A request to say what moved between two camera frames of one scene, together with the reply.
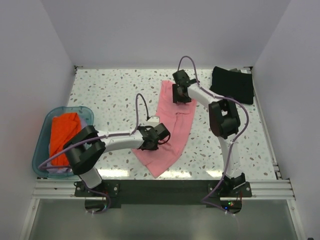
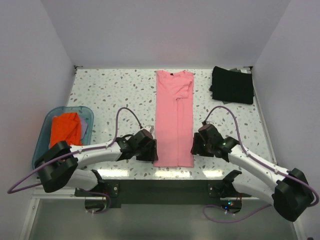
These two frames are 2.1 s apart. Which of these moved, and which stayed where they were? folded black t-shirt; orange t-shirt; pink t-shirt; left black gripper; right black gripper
Moved: pink t-shirt; left black gripper; right black gripper
Stayed: folded black t-shirt; orange t-shirt
